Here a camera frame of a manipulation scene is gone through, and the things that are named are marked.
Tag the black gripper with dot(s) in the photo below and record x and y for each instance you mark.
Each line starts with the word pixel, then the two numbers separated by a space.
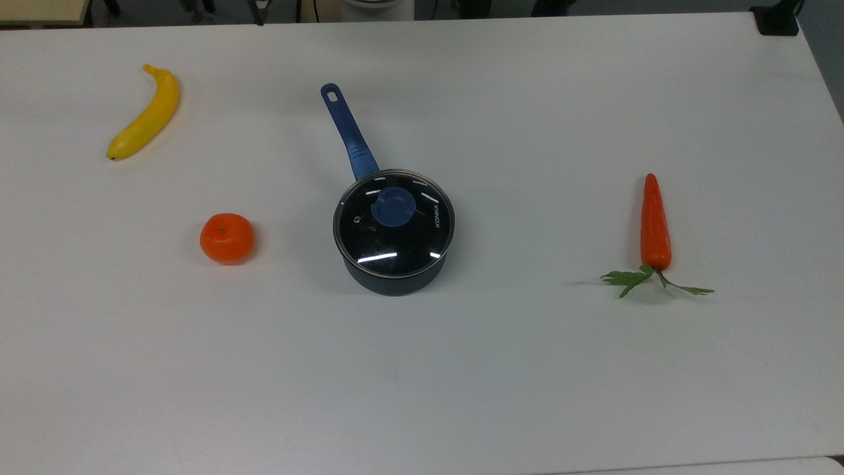
pixel 260 5

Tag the glass lid with blue knob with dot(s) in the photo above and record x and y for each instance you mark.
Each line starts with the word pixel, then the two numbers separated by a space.
pixel 395 251

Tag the yellow toy banana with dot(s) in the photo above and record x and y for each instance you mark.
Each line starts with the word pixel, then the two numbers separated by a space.
pixel 155 112

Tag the dark blue saucepan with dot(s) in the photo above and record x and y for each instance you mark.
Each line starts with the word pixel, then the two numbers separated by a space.
pixel 349 135

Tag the light wooden desk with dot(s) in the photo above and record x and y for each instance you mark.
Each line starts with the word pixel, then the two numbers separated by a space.
pixel 39 10

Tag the orange toy tangerine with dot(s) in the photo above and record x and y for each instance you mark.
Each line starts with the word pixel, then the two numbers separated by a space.
pixel 227 239

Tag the toy carrot with green leaves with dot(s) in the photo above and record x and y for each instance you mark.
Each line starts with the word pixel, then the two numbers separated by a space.
pixel 655 224

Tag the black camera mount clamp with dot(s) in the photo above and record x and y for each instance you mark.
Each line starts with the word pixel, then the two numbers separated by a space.
pixel 778 18

